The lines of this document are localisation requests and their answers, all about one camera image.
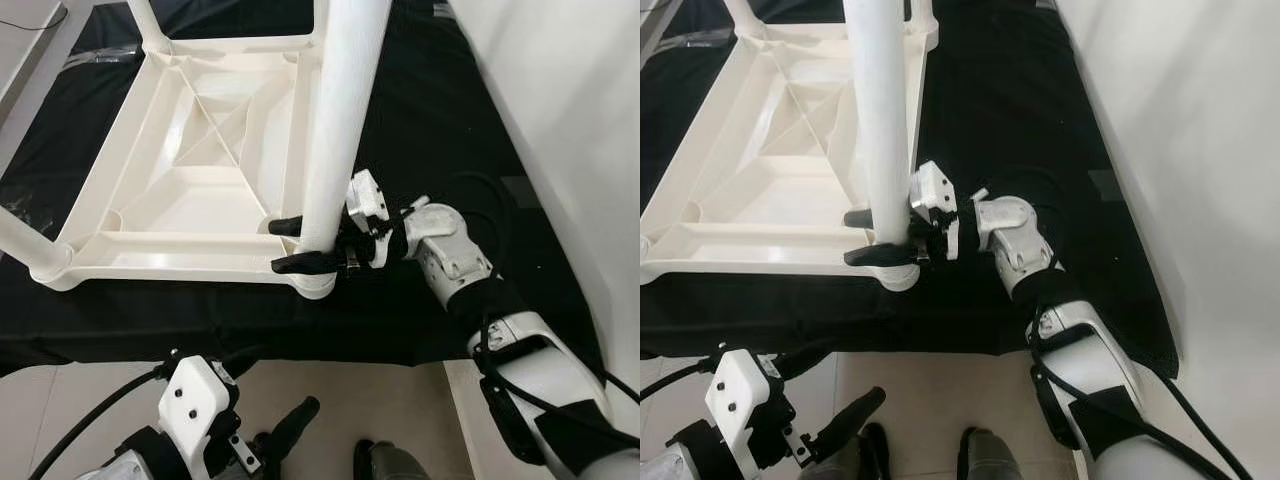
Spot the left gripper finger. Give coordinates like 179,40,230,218
815,387,887,456
268,397,322,461
775,345,836,378
222,345,265,376

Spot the cream plastic table top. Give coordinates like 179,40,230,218
30,35,341,301
640,20,926,293

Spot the black tablecloth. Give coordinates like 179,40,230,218
640,0,1181,381
0,0,606,376

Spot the clear tape patch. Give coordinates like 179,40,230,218
65,45,141,66
0,195,46,236
665,30,741,47

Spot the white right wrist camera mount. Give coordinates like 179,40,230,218
345,170,391,271
908,160,963,263

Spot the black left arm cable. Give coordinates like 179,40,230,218
640,360,716,401
28,365,166,480

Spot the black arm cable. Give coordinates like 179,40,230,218
385,175,640,451
640,360,716,401
935,185,1251,480
28,365,166,480

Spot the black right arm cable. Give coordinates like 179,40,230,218
385,175,640,451
935,185,1251,480

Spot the long black wall cable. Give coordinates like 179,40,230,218
0,5,66,31

